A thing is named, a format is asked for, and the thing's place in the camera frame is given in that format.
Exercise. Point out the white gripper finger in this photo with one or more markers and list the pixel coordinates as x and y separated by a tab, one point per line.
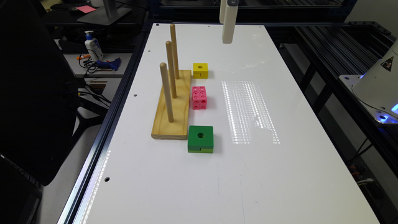
222	10
229	21

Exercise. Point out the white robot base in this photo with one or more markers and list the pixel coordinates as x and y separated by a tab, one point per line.
376	90

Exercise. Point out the rear wooden peg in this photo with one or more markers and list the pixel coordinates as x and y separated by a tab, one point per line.
174	50

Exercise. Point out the wooden peg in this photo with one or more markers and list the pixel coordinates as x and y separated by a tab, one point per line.
174	50
170	61
167	94

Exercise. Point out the yellow block with hole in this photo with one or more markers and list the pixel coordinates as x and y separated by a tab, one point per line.
200	70

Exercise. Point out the middle wooden peg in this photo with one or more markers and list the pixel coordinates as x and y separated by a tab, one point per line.
170	61

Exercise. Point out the front wooden peg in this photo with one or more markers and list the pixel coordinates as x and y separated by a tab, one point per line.
167	94

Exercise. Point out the pink linked cube block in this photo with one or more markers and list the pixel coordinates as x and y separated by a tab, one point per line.
199	98

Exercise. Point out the grey monitor stand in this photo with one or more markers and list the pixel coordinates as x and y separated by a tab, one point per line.
105	14

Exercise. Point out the blue glue gun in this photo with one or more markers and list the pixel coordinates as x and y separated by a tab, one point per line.
113	65

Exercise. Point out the green block with hole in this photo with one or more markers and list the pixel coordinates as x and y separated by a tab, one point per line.
200	139

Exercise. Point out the wooden peg base board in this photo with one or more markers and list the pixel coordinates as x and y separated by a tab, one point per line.
177	130

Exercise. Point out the white lotion pump bottle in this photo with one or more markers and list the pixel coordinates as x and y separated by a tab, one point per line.
93	46

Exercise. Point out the pink sticky note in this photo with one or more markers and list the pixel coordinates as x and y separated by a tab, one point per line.
86	9

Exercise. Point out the orange marker pen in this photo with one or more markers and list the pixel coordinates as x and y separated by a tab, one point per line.
83	56

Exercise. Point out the black office chair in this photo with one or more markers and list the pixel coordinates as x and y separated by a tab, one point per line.
40	123

